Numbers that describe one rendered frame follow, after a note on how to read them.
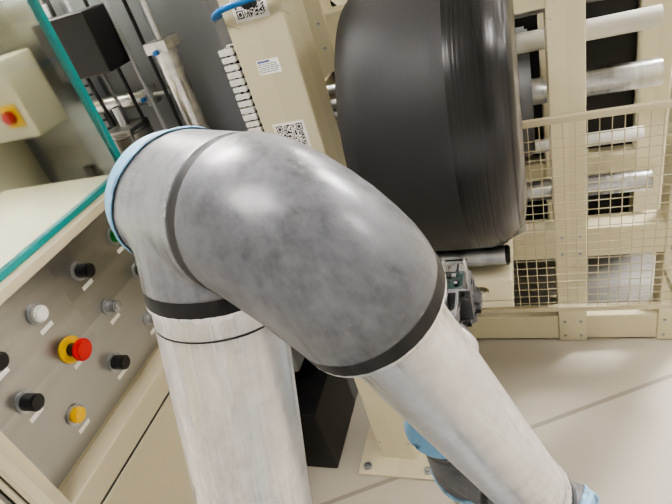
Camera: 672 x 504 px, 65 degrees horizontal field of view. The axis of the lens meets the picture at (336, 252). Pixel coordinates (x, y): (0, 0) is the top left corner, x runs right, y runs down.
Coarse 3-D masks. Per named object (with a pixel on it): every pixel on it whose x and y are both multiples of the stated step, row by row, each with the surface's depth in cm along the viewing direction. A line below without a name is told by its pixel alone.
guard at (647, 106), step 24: (528, 120) 143; (552, 120) 140; (576, 120) 139; (528, 144) 146; (624, 144) 140; (552, 168) 149; (648, 168) 142; (576, 192) 151; (576, 216) 156; (600, 216) 154; (576, 240) 161; (624, 240) 157; (600, 264) 164; (528, 288) 176; (552, 288) 174; (504, 312) 184
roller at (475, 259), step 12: (444, 252) 117; (456, 252) 116; (468, 252) 115; (480, 252) 114; (492, 252) 113; (504, 252) 113; (468, 264) 116; (480, 264) 115; (492, 264) 114; (504, 264) 114
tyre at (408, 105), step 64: (384, 0) 90; (448, 0) 85; (512, 0) 93; (384, 64) 87; (448, 64) 83; (512, 64) 85; (384, 128) 88; (448, 128) 85; (512, 128) 86; (384, 192) 94; (448, 192) 91; (512, 192) 92
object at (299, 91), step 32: (224, 0) 102; (288, 0) 103; (256, 32) 104; (288, 32) 103; (256, 64) 108; (288, 64) 107; (256, 96) 113; (288, 96) 111; (320, 96) 116; (320, 128) 115; (384, 416) 169; (384, 448) 180
